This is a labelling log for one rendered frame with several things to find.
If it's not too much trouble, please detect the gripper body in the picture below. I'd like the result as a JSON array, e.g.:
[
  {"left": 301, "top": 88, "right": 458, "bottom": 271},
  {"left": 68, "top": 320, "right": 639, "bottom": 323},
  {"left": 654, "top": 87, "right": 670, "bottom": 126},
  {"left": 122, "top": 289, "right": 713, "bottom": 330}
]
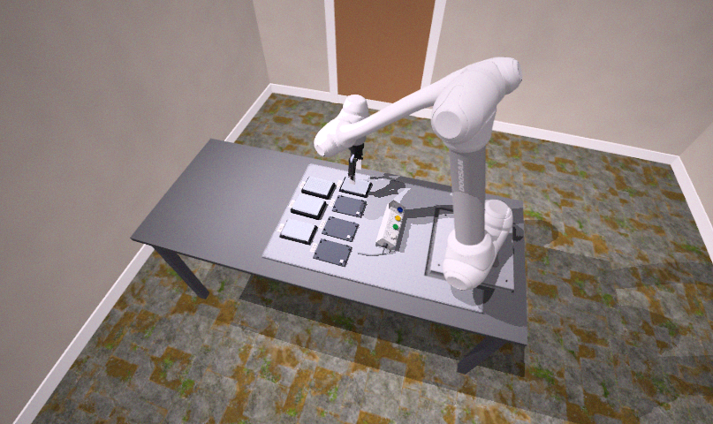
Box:
[{"left": 348, "top": 143, "right": 364, "bottom": 159}]

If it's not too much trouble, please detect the white button panel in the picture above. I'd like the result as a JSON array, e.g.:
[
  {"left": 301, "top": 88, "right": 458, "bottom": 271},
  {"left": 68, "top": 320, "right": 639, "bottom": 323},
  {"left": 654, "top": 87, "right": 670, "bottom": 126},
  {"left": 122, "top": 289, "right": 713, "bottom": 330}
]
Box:
[{"left": 358, "top": 200, "right": 406, "bottom": 256}]

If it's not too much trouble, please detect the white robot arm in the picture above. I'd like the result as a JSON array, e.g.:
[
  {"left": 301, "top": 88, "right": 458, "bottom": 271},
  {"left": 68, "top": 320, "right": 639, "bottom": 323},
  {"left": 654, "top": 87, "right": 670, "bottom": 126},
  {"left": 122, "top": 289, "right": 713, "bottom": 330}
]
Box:
[{"left": 315, "top": 57, "right": 522, "bottom": 291}]

